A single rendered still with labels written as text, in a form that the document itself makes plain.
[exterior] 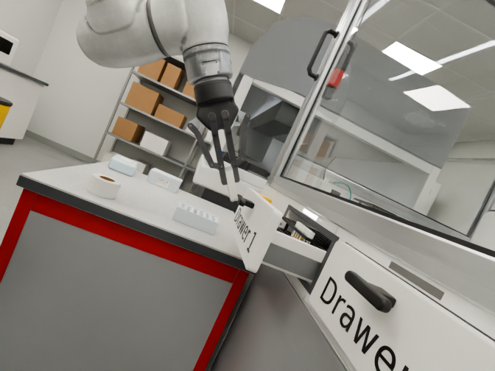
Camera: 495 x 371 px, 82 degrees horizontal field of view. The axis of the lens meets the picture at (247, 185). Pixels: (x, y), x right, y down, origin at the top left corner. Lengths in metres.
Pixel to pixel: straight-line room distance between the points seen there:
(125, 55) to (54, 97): 4.92
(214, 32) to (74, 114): 4.86
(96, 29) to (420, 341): 0.65
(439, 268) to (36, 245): 0.77
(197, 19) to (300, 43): 1.01
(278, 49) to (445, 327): 1.34
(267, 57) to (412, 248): 1.22
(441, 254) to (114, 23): 0.60
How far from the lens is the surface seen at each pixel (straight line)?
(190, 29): 0.58
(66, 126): 5.40
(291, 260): 0.52
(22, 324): 0.92
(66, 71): 5.52
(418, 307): 0.35
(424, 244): 0.38
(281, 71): 1.48
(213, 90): 0.56
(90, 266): 0.80
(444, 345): 0.32
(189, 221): 0.81
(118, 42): 0.63
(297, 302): 0.57
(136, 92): 4.60
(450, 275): 0.35
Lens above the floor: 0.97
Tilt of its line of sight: 3 degrees down
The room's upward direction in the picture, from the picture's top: 24 degrees clockwise
